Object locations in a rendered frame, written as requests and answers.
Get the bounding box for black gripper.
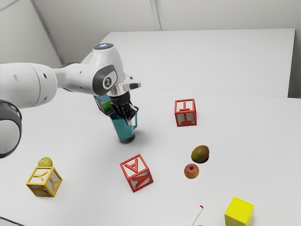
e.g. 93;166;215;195
108;92;140;126

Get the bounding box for teal faceted mug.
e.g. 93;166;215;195
110;110;139;145

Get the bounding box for teal and purple carton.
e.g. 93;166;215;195
94;95;114;116

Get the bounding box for red letter T block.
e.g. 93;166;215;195
174;98;198;128

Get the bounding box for red letter A block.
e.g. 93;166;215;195
119;153;154;194

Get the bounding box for green and red mango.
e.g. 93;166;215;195
190;145;210;164

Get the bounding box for red apple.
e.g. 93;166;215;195
183;163;200;180

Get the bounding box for yellow-green pear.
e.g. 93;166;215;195
38;156;54;168

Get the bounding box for yellow letter Y block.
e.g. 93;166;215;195
25;166;63;198

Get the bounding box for white marker with red cap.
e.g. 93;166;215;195
187;205;205;226

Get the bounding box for plain yellow cube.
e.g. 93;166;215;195
224;196;255;226

